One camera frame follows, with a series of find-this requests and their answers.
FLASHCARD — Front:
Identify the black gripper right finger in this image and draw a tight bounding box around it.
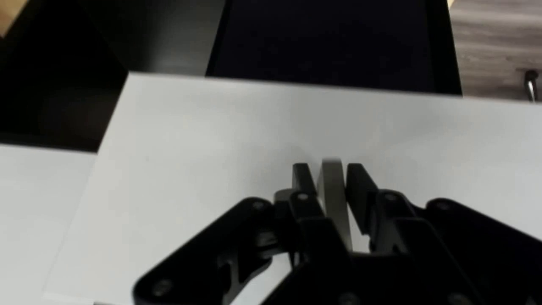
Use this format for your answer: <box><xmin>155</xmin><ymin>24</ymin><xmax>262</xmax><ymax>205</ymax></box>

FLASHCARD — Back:
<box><xmin>345</xmin><ymin>163</ymin><xmax>542</xmax><ymax>305</ymax></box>

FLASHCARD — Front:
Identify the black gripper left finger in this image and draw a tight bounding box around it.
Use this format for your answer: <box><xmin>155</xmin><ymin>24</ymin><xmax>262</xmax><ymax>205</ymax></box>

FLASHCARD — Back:
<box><xmin>130</xmin><ymin>161</ymin><xmax>335</xmax><ymax>305</ymax></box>

